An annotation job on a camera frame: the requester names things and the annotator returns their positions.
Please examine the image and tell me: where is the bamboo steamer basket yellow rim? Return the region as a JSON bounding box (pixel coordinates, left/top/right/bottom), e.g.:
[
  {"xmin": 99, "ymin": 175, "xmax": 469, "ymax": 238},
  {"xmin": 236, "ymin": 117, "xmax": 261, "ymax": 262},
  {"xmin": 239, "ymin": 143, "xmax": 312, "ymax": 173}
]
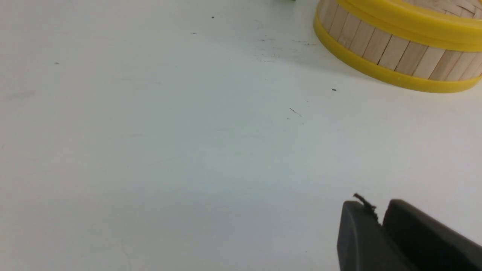
[{"xmin": 314, "ymin": 0, "xmax": 482, "ymax": 94}]

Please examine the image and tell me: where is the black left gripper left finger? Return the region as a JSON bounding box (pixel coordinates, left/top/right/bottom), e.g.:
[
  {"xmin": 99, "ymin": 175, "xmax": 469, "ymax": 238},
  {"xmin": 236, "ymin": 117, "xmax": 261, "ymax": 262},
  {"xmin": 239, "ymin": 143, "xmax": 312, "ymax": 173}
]
[{"xmin": 336, "ymin": 193, "xmax": 415, "ymax": 271}]

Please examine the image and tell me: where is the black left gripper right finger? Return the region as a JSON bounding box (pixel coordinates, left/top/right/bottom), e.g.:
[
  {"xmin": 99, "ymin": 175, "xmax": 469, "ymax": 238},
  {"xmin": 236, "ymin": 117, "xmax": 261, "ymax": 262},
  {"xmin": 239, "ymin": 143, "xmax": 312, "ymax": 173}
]
[{"xmin": 383, "ymin": 199, "xmax": 482, "ymax": 271}]

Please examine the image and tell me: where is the yellow woven bamboo steamer lid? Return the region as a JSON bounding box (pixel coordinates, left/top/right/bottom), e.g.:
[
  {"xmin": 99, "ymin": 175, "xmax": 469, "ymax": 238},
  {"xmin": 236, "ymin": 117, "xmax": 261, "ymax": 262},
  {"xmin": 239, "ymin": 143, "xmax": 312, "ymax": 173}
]
[{"xmin": 337, "ymin": 0, "xmax": 482, "ymax": 52}]

